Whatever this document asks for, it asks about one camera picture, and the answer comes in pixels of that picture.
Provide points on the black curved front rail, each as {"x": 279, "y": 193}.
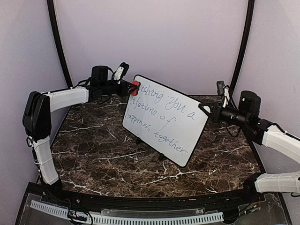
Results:
{"x": 223, "y": 201}

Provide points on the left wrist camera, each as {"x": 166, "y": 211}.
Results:
{"x": 101, "y": 75}

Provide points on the black left corner post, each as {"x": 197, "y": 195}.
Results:
{"x": 58, "y": 43}

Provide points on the white whiteboard black frame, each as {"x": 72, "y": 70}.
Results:
{"x": 167, "y": 120}

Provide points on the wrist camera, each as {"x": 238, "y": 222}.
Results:
{"x": 224, "y": 91}
{"x": 101, "y": 75}

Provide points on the red bone-shaped eraser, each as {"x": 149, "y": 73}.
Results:
{"x": 135, "y": 88}

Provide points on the black right whiteboard foot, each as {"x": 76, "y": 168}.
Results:
{"x": 161, "y": 157}

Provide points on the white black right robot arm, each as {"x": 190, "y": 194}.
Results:
{"x": 264, "y": 133}

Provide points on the black corner post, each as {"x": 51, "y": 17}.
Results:
{"x": 58, "y": 43}
{"x": 243, "y": 44}

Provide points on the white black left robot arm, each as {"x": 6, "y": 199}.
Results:
{"x": 37, "y": 116}

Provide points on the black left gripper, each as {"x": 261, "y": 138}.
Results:
{"x": 125, "y": 86}

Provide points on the black right corner post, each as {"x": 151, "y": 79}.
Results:
{"x": 243, "y": 44}

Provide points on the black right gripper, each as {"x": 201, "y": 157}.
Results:
{"x": 215, "y": 114}

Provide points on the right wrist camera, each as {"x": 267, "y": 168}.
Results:
{"x": 224, "y": 91}

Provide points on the white slotted cable duct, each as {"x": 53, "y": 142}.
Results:
{"x": 129, "y": 217}

